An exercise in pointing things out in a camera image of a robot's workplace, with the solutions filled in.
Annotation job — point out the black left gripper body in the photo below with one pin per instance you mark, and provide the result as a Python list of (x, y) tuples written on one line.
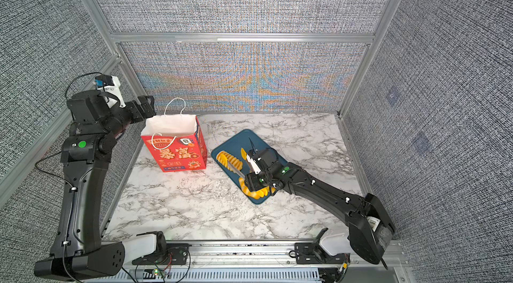
[(137, 115)]

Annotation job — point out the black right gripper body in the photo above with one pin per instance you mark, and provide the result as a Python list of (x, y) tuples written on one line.
[(260, 181)]

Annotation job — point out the yellow metal tongs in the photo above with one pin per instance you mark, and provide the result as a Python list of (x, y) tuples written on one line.
[(252, 180)]

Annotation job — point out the long ridged bread loaf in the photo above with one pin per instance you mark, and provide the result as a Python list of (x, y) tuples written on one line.
[(229, 162)]

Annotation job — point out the red paper gift bag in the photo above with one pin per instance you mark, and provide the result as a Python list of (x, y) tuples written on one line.
[(176, 141)]

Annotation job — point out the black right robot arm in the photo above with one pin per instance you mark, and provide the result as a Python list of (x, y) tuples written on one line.
[(370, 226)]

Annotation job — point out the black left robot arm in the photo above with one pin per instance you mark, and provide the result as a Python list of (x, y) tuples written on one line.
[(78, 252)]

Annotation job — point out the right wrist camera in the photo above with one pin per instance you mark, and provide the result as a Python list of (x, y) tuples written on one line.
[(252, 158)]

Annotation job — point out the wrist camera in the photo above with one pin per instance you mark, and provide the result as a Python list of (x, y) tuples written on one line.
[(252, 158), (110, 85)]

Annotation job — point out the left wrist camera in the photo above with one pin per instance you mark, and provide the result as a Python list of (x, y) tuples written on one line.
[(110, 85)]

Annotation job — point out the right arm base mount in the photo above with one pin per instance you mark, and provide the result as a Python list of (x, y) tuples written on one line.
[(328, 247)]

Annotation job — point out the aluminium front rail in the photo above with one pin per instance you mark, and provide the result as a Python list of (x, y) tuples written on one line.
[(265, 261)]

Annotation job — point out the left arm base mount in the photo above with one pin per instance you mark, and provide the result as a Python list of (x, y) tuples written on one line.
[(165, 253)]

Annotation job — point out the aluminium enclosure frame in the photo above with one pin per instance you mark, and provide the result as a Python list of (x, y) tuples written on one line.
[(45, 43)]

